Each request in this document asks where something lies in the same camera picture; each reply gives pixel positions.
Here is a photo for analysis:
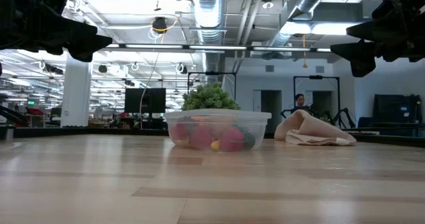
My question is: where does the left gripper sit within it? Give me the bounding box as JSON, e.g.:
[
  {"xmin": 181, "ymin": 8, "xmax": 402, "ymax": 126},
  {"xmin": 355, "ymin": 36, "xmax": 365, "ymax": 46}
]
[{"xmin": 33, "ymin": 4, "xmax": 113, "ymax": 62}]

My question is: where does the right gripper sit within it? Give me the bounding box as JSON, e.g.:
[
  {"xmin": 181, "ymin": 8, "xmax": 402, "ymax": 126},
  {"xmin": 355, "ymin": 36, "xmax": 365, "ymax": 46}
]
[{"xmin": 330, "ymin": 4, "xmax": 412, "ymax": 78}]

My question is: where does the red toy strawberry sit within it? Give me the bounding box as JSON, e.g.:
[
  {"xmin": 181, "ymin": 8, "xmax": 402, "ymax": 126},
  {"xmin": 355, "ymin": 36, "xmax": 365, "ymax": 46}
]
[
  {"xmin": 189, "ymin": 126, "xmax": 213, "ymax": 150},
  {"xmin": 218, "ymin": 126, "xmax": 246, "ymax": 152},
  {"xmin": 169, "ymin": 123, "xmax": 190, "ymax": 145}
]

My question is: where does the clear plastic tupperware container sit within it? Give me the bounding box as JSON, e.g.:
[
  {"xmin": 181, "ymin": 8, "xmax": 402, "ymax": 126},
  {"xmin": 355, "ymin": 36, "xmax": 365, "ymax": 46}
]
[{"xmin": 163, "ymin": 108, "xmax": 272, "ymax": 152}]

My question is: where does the dark round toy grape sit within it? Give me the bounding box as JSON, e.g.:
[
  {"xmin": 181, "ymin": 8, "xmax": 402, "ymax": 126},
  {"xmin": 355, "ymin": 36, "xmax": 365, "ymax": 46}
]
[{"xmin": 244, "ymin": 132, "xmax": 257, "ymax": 150}]

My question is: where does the bright rectangular ceiling light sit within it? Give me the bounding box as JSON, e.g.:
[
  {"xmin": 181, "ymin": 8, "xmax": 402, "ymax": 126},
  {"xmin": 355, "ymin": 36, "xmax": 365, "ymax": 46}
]
[{"xmin": 281, "ymin": 20, "xmax": 363, "ymax": 37}]

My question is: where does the white square pillar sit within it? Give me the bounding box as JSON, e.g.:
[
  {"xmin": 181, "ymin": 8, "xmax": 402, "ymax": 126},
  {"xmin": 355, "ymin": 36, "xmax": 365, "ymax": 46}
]
[{"xmin": 60, "ymin": 53, "xmax": 92, "ymax": 128}]

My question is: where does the dark background cabinet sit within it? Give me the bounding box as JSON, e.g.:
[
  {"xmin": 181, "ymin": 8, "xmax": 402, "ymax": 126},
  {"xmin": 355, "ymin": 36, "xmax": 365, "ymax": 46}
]
[{"xmin": 374, "ymin": 93, "xmax": 423, "ymax": 125}]

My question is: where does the black ceiling-hung device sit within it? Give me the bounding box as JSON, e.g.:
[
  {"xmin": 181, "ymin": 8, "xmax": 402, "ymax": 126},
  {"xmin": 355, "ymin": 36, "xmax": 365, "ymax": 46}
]
[{"xmin": 151, "ymin": 16, "xmax": 168, "ymax": 35}]

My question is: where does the black background monitor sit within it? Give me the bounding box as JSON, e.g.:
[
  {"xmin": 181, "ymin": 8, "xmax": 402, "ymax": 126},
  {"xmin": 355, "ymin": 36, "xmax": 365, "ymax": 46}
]
[{"xmin": 124, "ymin": 87, "xmax": 167, "ymax": 114}]

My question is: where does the person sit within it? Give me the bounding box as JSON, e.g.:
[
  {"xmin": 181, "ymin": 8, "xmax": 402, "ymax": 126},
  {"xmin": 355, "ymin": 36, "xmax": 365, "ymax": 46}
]
[{"xmin": 289, "ymin": 93, "xmax": 313, "ymax": 114}]

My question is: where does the beige folded cloth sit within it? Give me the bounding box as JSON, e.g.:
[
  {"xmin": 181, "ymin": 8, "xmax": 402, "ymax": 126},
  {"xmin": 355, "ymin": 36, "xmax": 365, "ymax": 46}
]
[{"xmin": 274, "ymin": 109, "xmax": 357, "ymax": 147}]

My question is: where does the grey bin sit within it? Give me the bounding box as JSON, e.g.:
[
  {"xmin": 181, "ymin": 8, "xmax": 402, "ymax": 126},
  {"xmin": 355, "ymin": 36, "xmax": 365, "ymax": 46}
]
[{"xmin": 0, "ymin": 124, "xmax": 16, "ymax": 141}]

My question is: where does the long linear ceiling light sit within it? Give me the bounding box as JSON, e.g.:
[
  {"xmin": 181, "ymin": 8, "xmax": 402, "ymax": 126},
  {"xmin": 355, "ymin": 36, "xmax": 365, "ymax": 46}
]
[{"xmin": 104, "ymin": 43, "xmax": 333, "ymax": 55}]

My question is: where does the green artificial ball plant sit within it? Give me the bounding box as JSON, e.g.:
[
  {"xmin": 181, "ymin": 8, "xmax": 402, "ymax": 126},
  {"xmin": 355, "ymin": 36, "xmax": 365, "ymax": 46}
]
[{"xmin": 181, "ymin": 82, "xmax": 242, "ymax": 111}]

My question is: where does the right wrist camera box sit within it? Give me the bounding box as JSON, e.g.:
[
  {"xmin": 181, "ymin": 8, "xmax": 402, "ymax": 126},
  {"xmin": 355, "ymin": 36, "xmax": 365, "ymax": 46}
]
[{"xmin": 371, "ymin": 0, "xmax": 398, "ymax": 21}]

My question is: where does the yellow hanging cord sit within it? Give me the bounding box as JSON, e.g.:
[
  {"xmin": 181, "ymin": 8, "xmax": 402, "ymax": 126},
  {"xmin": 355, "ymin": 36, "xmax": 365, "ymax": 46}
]
[{"xmin": 301, "ymin": 33, "xmax": 309, "ymax": 69}]

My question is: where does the black background gantry frame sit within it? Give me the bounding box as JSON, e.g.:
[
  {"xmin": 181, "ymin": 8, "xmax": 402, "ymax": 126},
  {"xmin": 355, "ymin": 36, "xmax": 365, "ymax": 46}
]
[
  {"xmin": 187, "ymin": 71, "xmax": 237, "ymax": 100},
  {"xmin": 293, "ymin": 75, "xmax": 341, "ymax": 114}
]

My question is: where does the black aluminium table frame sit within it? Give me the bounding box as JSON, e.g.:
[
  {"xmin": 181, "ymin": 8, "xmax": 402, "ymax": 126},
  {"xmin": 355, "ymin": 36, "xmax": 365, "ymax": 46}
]
[{"xmin": 13, "ymin": 126, "xmax": 425, "ymax": 144}]

